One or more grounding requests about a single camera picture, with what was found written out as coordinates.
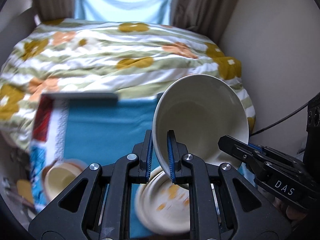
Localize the small cream bowl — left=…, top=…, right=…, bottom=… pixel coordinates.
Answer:
left=44, top=162, right=85, bottom=203

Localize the large cream bowl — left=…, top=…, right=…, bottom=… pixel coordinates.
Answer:
left=152, top=74, right=249, bottom=176

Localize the person's right hand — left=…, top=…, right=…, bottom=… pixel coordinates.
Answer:
left=273, top=197, right=306, bottom=222

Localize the teal cloth mat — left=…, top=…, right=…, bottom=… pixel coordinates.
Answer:
left=63, top=98, right=253, bottom=239

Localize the patterned tray with rim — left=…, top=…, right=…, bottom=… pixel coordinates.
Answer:
left=29, top=92, right=253, bottom=239

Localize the brown curtain right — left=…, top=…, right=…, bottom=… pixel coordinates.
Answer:
left=170, top=0, right=238, bottom=43

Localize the floral bed quilt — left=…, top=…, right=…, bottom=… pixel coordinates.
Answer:
left=1, top=18, right=255, bottom=151

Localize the light blue cloth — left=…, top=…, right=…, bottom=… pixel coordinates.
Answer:
left=74, top=0, right=172, bottom=25

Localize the black cable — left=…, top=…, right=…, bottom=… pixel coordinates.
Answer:
left=252, top=102, right=311, bottom=136

